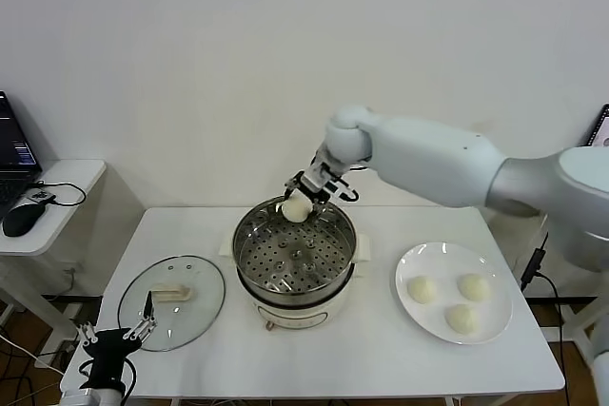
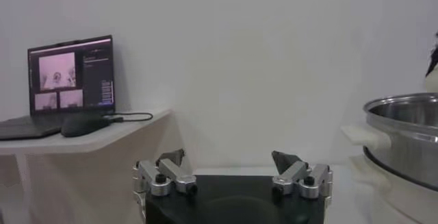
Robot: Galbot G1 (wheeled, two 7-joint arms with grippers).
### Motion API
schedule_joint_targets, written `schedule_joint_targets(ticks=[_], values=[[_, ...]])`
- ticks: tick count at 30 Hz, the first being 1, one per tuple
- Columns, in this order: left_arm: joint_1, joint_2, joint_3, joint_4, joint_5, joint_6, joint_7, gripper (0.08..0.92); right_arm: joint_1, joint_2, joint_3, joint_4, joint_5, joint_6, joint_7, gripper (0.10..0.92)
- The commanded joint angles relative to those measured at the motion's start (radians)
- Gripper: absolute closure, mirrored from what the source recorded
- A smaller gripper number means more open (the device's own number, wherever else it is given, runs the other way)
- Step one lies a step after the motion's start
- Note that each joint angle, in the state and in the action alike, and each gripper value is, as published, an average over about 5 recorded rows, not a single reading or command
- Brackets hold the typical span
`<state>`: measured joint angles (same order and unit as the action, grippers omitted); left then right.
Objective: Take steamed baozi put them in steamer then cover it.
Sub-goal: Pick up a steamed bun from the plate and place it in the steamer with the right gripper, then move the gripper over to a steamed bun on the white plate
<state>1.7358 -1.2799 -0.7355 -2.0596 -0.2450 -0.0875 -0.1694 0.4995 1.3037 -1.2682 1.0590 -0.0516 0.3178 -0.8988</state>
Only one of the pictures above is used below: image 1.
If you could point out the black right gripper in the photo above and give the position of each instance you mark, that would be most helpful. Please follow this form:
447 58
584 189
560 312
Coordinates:
321 181

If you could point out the white side table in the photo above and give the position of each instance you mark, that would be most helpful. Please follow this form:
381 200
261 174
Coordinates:
71 197
576 315

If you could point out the black open laptop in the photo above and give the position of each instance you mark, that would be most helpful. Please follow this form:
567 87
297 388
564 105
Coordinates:
12 140

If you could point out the steel perforated steamer basket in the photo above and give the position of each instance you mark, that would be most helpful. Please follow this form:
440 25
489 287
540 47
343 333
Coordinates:
333 239

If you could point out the dark grey open laptop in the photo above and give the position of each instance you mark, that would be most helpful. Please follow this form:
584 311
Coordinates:
603 132

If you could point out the white steamed baozi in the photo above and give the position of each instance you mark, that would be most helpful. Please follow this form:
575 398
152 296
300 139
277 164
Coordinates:
473 286
422 289
296 210
460 319

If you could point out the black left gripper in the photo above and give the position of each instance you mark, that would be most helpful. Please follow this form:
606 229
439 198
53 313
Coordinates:
111 346

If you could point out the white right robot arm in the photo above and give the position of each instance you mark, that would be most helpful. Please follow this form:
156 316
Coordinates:
428 154

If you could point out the white electric cooker base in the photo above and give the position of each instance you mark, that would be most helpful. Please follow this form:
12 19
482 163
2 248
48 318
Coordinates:
290 315

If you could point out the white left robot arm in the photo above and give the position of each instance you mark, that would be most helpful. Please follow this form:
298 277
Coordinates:
85 396

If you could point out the black computer mouse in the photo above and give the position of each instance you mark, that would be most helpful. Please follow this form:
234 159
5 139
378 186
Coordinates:
21 220

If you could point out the white round plate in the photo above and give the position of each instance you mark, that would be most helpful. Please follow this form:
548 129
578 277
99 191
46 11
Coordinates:
428 325

